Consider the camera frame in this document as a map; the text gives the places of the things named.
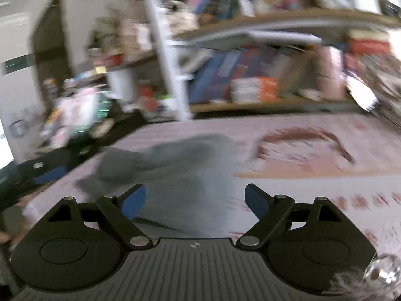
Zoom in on grey hoodie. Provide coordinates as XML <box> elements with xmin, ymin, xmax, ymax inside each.
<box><xmin>77</xmin><ymin>134</ymin><xmax>251</xmax><ymax>238</ymax></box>

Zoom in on row of colourful slanted books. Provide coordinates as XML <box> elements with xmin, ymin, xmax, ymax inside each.
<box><xmin>188</xmin><ymin>47</ymin><xmax>317</xmax><ymax>104</ymax></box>

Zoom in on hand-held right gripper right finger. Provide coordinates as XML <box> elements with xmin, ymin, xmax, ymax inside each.
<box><xmin>236</xmin><ymin>183</ymin><xmax>354</xmax><ymax>251</ymax></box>

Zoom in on grey pompom keychain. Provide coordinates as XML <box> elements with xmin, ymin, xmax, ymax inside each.
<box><xmin>329</xmin><ymin>251</ymin><xmax>401</xmax><ymax>301</ymax></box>

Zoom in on stack of booklets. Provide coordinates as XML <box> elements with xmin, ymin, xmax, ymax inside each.
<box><xmin>345</xmin><ymin>53</ymin><xmax>401</xmax><ymax>126</ymax></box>

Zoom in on pink printed cup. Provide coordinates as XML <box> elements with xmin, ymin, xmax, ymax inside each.
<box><xmin>323</xmin><ymin>47</ymin><xmax>345</xmax><ymax>99</ymax></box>

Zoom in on white tablet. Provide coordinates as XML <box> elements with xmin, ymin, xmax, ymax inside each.
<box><xmin>188</xmin><ymin>28</ymin><xmax>323</xmax><ymax>51</ymax></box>

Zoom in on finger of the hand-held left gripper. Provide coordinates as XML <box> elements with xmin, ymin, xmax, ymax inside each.
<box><xmin>19</xmin><ymin>160</ymin><xmax>68</xmax><ymax>185</ymax></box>

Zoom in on black box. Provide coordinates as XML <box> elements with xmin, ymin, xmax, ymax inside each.
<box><xmin>63</xmin><ymin>110</ymin><xmax>148</xmax><ymax>151</ymax></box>

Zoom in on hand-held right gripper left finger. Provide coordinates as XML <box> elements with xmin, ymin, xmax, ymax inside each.
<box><xmin>48</xmin><ymin>183</ymin><xmax>154</xmax><ymax>251</ymax></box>

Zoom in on pink cartoon desk mat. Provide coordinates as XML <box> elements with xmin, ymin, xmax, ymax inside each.
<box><xmin>25</xmin><ymin>113</ymin><xmax>401</xmax><ymax>258</ymax></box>

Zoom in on bagged pink plush clothes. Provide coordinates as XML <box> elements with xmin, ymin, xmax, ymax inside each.
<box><xmin>41</xmin><ymin>88</ymin><xmax>113</xmax><ymax>151</ymax></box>

